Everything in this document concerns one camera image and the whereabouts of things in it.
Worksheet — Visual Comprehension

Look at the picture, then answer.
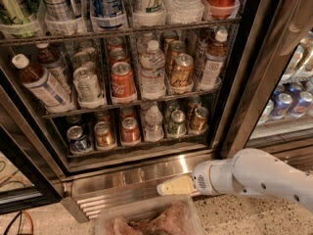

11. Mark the blue soda can bottom front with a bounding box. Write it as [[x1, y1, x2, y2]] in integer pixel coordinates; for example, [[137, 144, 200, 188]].
[[67, 125, 93, 154]]

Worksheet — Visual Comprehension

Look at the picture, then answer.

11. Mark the red cable on floor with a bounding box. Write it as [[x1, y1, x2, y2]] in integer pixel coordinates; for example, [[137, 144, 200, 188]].
[[2, 210, 35, 235]]

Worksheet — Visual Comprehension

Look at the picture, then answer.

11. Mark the tea bottle white cap right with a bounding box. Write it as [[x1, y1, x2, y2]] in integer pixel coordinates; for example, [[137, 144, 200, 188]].
[[198, 28, 228, 90]]

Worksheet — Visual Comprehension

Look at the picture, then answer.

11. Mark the gold soda can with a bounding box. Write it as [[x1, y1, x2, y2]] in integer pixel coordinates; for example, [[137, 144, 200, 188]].
[[169, 53, 194, 94], [94, 121, 116, 151], [189, 107, 208, 133], [166, 40, 187, 74]]

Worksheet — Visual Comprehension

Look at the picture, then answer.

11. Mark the blue pepsi can right fridge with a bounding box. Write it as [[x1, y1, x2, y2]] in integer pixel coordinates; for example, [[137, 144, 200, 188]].
[[270, 93, 292, 119]]

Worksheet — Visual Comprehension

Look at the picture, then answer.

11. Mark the gold soda can bottom left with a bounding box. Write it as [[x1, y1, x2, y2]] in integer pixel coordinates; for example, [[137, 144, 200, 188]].
[[94, 121, 116, 151]]

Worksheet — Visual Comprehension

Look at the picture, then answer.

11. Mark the tea bottle white cap left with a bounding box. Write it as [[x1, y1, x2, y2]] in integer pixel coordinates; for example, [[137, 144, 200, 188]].
[[12, 54, 73, 113]]

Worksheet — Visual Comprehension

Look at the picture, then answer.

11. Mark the red soda can bottom front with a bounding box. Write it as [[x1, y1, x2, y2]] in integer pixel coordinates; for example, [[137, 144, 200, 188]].
[[121, 117, 141, 146]]

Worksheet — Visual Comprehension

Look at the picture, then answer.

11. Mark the gold soda can middle front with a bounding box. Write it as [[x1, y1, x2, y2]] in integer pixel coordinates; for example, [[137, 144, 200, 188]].
[[169, 53, 194, 94]]

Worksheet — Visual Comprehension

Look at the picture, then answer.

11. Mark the clear water bottle bottom shelf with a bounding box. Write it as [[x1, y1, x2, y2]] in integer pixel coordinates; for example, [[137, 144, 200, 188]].
[[145, 105, 163, 142]]

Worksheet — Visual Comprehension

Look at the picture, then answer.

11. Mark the stainless steel fridge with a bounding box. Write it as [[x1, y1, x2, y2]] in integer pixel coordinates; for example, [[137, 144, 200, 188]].
[[0, 0, 313, 222]]

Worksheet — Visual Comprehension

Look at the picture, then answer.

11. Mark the green bottle top shelf left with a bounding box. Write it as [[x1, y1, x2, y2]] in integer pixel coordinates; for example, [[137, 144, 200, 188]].
[[0, 0, 44, 38]]

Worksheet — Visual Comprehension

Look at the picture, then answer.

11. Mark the clear water bottle shelf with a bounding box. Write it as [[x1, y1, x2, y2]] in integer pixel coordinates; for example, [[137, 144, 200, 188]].
[[140, 40, 165, 100], [145, 105, 163, 142], [162, 0, 204, 24]]

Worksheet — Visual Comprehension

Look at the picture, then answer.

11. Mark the blue can top shelf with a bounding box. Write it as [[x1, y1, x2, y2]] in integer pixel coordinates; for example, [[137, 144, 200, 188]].
[[90, 0, 127, 31]]

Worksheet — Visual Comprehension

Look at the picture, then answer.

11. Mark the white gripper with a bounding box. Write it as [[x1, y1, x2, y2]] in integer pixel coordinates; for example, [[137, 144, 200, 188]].
[[156, 161, 217, 196]]

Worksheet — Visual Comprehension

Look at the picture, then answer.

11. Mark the glass fridge door right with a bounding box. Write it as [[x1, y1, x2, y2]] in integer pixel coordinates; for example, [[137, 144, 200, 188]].
[[219, 0, 313, 158]]

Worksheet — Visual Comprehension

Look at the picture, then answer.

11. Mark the green soda can bottom front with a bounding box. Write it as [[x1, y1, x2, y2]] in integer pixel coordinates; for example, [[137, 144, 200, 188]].
[[166, 110, 186, 138]]

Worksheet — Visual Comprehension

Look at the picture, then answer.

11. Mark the clear water bottle middle shelf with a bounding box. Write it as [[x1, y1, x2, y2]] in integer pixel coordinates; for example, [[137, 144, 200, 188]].
[[140, 40, 165, 100]]

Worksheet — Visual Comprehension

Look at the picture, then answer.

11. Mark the silver can middle front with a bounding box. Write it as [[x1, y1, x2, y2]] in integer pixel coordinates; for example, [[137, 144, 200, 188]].
[[73, 67, 106, 109]]

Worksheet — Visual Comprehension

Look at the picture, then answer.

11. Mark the clear plastic food container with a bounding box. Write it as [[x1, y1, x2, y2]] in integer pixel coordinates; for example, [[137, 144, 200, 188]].
[[95, 195, 204, 235]]

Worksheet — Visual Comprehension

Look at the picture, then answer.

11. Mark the red coca-cola can middle front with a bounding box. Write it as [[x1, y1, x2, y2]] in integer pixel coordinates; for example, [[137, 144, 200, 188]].
[[111, 62, 137, 104]]

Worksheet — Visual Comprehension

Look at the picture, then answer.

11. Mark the red coca-cola can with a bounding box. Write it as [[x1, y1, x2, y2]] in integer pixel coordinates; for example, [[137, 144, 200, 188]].
[[109, 48, 130, 66], [111, 62, 137, 104]]

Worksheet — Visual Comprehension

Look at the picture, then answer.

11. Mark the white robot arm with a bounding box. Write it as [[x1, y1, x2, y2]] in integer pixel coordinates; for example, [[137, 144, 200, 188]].
[[156, 148, 313, 212]]

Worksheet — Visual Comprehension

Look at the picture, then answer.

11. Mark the tea bottle white cap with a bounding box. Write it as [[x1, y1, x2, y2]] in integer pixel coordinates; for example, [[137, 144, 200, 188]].
[[12, 54, 73, 113], [198, 28, 228, 90]]

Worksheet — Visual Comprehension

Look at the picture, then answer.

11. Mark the clear water bottle top shelf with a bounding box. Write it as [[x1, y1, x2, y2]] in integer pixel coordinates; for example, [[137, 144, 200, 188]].
[[162, 0, 204, 24]]

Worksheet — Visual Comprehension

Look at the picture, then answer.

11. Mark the gold soda can bottom right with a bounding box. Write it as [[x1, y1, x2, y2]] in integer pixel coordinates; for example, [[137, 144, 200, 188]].
[[189, 107, 208, 133]]

